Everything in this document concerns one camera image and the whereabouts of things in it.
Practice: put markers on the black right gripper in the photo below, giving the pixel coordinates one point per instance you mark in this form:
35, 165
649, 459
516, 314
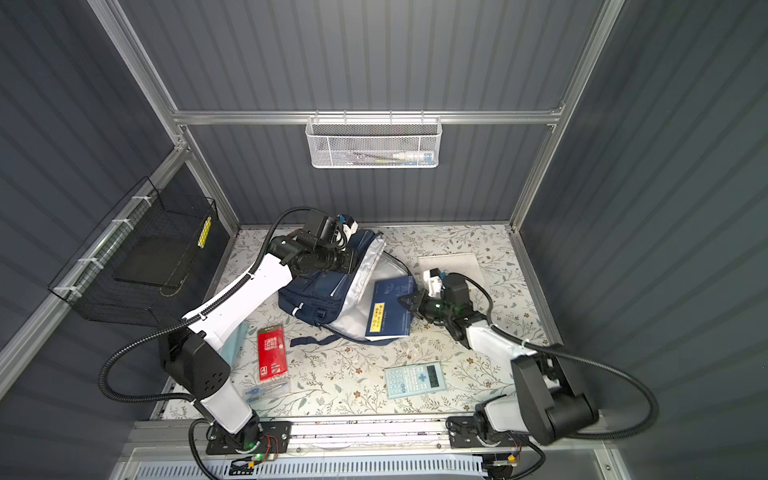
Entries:
422, 300

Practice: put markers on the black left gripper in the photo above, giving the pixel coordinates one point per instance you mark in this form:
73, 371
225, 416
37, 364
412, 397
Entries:
346, 269

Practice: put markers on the navy blue student backpack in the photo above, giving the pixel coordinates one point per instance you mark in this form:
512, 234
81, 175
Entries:
340, 303

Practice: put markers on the white Robinson Crusoe book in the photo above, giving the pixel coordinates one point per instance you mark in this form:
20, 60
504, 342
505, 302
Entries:
464, 263

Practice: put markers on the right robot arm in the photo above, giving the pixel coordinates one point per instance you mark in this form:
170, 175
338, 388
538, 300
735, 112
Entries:
550, 401

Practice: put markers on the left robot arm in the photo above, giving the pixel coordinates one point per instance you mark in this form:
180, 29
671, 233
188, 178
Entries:
197, 365

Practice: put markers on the red card pack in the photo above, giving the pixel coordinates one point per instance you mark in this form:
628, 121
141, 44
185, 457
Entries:
271, 349

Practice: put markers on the clear plastic pen bag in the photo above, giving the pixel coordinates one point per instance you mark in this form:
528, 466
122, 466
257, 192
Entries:
272, 389

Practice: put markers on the light green calculator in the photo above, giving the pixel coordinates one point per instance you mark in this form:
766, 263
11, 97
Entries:
414, 380

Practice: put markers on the yellow tag on basket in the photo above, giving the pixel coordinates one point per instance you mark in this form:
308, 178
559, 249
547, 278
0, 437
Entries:
204, 232

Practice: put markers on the light blue pouch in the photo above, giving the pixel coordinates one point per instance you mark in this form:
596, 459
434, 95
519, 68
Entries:
232, 346

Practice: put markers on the white marker in basket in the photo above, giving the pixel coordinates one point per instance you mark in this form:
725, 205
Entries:
414, 157

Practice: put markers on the black pad in basket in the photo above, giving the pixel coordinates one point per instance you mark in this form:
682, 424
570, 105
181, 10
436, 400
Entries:
157, 261

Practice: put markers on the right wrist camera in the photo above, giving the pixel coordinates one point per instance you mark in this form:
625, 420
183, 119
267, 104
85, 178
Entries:
433, 281

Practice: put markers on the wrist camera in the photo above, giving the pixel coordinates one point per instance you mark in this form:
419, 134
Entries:
345, 227
433, 281

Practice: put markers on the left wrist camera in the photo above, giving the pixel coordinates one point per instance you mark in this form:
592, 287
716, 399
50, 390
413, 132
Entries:
345, 227

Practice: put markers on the white mesh wall basket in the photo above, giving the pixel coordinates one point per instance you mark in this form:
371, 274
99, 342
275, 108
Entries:
368, 143

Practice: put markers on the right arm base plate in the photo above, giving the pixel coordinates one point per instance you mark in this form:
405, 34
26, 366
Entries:
466, 432

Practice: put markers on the aluminium mounting rail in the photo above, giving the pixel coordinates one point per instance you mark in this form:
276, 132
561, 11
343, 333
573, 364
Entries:
325, 436

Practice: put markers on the white slotted cable duct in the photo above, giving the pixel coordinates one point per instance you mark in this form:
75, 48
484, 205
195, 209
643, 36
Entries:
411, 467

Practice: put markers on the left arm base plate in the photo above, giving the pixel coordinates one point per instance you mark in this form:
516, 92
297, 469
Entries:
265, 437

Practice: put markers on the black wire side basket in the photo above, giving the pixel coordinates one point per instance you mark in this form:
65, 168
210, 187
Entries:
86, 283

